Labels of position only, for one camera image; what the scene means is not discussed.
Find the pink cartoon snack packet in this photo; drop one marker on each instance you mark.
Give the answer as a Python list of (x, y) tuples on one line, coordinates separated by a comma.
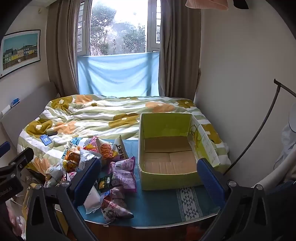
[(113, 205)]

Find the blue phone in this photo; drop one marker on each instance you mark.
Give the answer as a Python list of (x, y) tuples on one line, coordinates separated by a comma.
[(45, 140)]

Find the floral yellow green blanket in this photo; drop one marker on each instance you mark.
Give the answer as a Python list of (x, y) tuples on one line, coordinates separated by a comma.
[(97, 113)]

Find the orange white snack packet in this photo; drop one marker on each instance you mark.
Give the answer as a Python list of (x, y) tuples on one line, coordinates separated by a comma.
[(72, 156)]

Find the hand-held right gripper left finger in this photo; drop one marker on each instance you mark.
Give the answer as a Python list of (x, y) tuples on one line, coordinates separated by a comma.
[(86, 180)]

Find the light blue cloth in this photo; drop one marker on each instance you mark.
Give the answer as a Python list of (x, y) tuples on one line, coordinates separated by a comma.
[(118, 74)]

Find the pink towel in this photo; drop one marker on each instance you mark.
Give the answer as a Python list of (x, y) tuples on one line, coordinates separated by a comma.
[(207, 4)]

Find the white yellow snack packet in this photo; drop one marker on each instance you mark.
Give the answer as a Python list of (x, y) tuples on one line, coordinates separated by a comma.
[(120, 149)]

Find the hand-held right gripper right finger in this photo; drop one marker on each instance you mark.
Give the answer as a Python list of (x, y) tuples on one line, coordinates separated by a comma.
[(209, 180)]

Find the small dark green snack packet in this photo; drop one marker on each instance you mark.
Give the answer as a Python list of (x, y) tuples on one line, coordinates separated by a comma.
[(104, 184)]

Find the potato stick snack packet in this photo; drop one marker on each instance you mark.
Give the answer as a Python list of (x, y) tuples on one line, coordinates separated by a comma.
[(106, 149)]

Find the brown curtain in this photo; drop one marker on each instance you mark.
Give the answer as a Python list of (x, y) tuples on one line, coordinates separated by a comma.
[(62, 46), (180, 46)]

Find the white chair frame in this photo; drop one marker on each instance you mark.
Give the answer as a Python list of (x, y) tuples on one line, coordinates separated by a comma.
[(277, 170)]

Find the white fabric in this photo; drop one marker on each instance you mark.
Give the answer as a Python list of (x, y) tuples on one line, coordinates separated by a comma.
[(289, 143)]

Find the window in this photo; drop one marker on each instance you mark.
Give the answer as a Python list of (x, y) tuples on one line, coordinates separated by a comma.
[(118, 27)]

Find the pink striped snack packet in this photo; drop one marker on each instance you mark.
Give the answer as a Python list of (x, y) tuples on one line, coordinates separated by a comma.
[(91, 146)]

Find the green printed cardboard box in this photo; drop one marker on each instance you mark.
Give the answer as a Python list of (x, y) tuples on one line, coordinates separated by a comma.
[(166, 176)]

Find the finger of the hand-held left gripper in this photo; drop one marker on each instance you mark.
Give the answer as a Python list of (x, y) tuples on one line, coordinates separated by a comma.
[(4, 149), (22, 160)]

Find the framed wall poster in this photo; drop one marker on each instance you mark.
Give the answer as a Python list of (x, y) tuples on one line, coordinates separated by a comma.
[(20, 52)]

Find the small blue object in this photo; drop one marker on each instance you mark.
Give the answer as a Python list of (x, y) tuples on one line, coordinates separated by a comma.
[(15, 102)]

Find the teal patterned table mat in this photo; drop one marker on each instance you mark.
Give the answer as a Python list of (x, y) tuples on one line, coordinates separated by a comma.
[(157, 204)]

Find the black stand rod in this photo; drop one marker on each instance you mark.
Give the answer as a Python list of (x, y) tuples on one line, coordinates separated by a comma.
[(286, 89)]

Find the plain white snack packet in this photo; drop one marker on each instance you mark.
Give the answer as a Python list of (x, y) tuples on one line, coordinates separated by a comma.
[(93, 200)]

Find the purple text-printed snack packet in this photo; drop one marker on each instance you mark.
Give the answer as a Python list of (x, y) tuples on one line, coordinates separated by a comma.
[(123, 165), (126, 182)]

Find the blue white snack packet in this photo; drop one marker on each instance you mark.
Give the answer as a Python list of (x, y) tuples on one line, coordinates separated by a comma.
[(78, 141)]

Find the beige headboard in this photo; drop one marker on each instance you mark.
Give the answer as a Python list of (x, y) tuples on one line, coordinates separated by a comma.
[(27, 104)]

